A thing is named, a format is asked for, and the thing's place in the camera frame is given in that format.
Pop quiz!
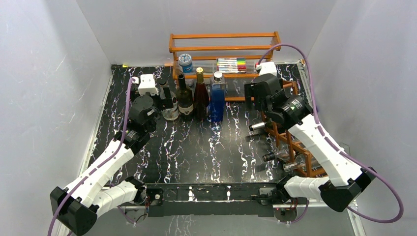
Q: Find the clear glass bottle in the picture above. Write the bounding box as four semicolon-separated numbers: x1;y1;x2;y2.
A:
158;79;179;121

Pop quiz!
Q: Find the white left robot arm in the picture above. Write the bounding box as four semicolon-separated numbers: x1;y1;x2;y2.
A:
50;85;160;236

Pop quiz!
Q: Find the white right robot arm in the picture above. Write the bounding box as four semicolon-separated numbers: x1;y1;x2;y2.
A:
244;73;376;212

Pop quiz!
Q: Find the orange wooden shelf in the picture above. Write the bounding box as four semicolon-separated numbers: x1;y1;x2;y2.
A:
169;31;281;82

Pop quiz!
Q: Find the dark green wine bottle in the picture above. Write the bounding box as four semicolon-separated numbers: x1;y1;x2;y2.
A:
176;74;194;120

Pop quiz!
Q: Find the blue lidded jar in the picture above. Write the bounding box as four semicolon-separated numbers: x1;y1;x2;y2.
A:
178;53;193;73

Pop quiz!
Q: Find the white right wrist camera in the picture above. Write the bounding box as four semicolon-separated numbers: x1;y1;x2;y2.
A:
255;61;277;76

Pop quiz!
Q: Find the blue glass bottle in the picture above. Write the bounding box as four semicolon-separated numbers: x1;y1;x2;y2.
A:
210;71;226;122

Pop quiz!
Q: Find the gold foil wine bottle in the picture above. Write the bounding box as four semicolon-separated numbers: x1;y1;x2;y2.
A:
193;67;209;120

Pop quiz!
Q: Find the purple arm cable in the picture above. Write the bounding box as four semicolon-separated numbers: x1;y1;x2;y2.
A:
47;77;136;236
257;44;405;224

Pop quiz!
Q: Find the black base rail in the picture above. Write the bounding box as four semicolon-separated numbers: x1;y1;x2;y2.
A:
146;183;298;221

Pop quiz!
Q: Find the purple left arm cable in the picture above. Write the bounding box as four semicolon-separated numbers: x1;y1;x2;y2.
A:
47;77;136;236

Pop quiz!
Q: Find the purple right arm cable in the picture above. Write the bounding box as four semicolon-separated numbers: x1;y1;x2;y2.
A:
257;44;405;224

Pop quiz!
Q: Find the marker pen set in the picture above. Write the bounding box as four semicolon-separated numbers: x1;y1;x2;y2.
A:
216;57;246;73

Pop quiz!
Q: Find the silver capped wine bottle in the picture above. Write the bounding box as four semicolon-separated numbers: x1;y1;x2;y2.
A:
248;121;273;131

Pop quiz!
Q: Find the wooden wine rack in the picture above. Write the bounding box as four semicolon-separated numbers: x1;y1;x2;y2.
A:
260;80;328;178

